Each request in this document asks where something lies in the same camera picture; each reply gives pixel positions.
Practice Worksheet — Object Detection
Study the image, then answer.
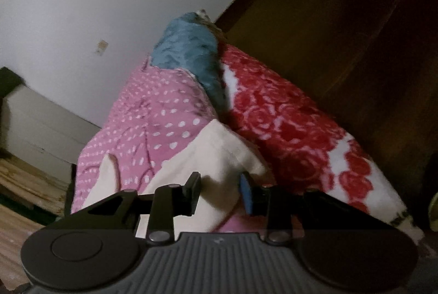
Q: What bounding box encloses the pink polka-dot blanket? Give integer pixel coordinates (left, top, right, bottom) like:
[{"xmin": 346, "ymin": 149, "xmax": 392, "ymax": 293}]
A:
[{"xmin": 70, "ymin": 56, "xmax": 271, "ymax": 233}]

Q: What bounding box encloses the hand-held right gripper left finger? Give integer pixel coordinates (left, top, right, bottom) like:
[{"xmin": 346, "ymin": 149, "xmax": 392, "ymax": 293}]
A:
[{"xmin": 62, "ymin": 171, "xmax": 202, "ymax": 245}]

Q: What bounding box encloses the cream sweatshirt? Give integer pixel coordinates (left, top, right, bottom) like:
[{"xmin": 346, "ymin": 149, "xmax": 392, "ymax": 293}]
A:
[{"xmin": 82, "ymin": 118, "xmax": 271, "ymax": 236}]

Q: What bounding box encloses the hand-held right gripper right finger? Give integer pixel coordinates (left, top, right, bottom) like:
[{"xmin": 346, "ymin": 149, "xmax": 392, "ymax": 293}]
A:
[{"xmin": 240, "ymin": 173, "xmax": 392, "ymax": 245}]

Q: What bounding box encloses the white wardrobe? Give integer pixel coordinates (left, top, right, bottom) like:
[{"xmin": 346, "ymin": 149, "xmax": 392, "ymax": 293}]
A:
[{"xmin": 0, "ymin": 84, "xmax": 103, "ymax": 183}]

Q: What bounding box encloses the red rose blanket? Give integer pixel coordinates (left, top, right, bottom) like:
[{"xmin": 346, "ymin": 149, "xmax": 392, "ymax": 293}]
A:
[{"xmin": 217, "ymin": 43, "xmax": 425, "ymax": 243}]

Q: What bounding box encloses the blue blanket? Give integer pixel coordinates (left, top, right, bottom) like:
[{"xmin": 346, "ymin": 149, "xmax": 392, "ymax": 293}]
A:
[{"xmin": 151, "ymin": 11, "xmax": 228, "ymax": 118}]

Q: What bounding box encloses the dark wooden headboard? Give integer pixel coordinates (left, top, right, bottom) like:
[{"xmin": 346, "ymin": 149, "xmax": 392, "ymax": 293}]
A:
[{"xmin": 214, "ymin": 0, "xmax": 438, "ymax": 240}]

